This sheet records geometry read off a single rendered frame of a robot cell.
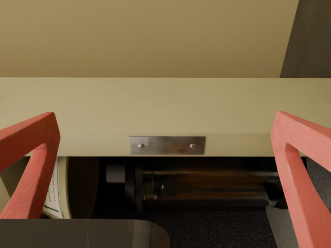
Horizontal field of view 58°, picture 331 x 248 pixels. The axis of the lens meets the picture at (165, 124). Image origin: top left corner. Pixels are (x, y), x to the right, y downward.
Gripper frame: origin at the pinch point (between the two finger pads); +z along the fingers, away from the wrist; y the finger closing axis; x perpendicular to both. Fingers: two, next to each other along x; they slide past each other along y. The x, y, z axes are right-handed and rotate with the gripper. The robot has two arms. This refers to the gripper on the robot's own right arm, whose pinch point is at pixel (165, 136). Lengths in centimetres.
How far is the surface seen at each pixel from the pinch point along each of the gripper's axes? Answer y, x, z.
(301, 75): -26, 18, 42
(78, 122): 8.3, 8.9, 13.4
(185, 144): -1.9, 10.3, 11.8
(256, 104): -9.6, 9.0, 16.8
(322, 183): -18.5, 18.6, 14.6
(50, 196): 13.8, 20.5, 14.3
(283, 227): -18.5, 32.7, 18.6
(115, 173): 7.0, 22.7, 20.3
